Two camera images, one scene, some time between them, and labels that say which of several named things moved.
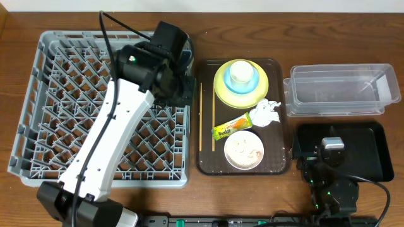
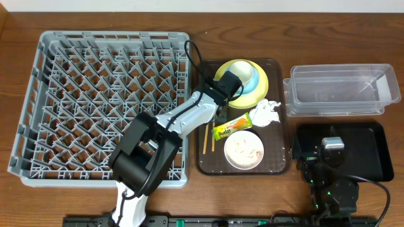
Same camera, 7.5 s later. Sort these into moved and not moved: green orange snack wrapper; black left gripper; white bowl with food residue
Moved: black left gripper
Not moved: green orange snack wrapper; white bowl with food residue
